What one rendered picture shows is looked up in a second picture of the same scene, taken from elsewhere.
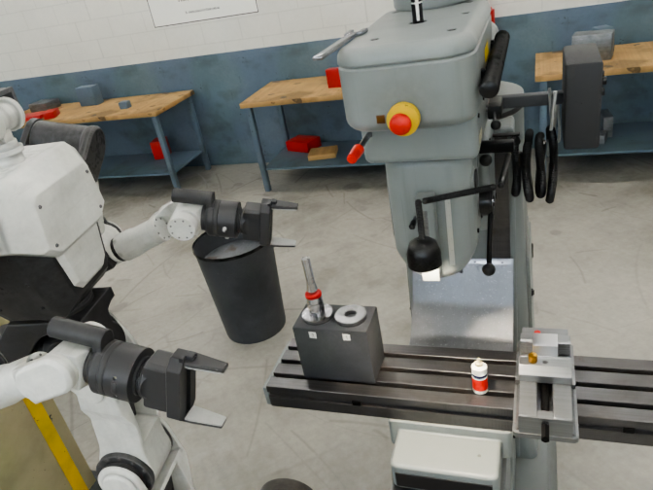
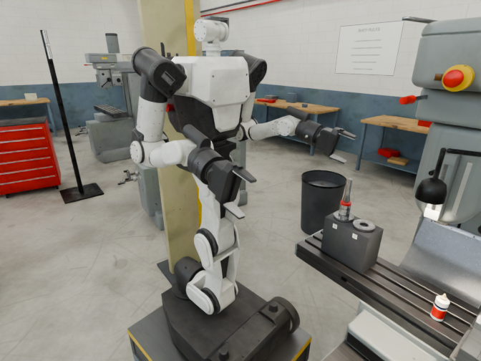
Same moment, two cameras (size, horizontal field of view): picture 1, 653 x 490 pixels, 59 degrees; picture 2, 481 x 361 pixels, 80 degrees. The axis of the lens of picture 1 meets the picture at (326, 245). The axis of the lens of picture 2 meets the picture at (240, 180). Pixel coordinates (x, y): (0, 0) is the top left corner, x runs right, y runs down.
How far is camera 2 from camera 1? 33 cm
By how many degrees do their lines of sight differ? 27
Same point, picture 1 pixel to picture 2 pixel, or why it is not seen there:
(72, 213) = (229, 90)
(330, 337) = (345, 232)
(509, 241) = not seen: outside the picture
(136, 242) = (260, 130)
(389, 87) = (456, 51)
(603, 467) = not seen: outside the picture
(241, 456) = (277, 284)
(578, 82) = not seen: outside the picture
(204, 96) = (344, 113)
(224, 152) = (343, 144)
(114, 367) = (201, 157)
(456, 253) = (459, 207)
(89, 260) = (229, 119)
